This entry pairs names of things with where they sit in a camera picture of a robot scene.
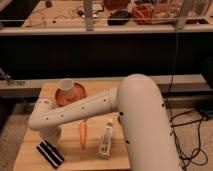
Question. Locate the black white striped eraser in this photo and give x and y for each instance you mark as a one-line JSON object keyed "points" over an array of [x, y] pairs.
{"points": [[50, 153]]}

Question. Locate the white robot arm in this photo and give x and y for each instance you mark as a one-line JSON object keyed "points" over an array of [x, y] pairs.
{"points": [[147, 132]]}

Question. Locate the orange bowl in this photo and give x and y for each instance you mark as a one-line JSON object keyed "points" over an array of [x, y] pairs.
{"points": [[76, 93]]}

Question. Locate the white paper cup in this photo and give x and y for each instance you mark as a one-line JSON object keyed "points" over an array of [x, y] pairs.
{"points": [[66, 85]]}

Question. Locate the orange carrot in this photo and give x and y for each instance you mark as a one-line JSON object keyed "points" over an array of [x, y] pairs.
{"points": [[83, 133]]}

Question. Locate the white tube bottle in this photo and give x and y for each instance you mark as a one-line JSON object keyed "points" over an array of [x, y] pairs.
{"points": [[106, 140]]}

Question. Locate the black object on bench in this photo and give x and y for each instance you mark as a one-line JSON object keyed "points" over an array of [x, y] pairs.
{"points": [[119, 17]]}

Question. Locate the orange basket on bench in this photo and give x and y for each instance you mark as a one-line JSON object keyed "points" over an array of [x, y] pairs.
{"points": [[142, 14]]}

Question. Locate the grey metal post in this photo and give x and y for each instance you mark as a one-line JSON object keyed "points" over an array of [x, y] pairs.
{"points": [[88, 15], [181, 21]]}

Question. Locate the grey metal post right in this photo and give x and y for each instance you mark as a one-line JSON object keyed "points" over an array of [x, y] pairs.
{"points": [[181, 21]]}

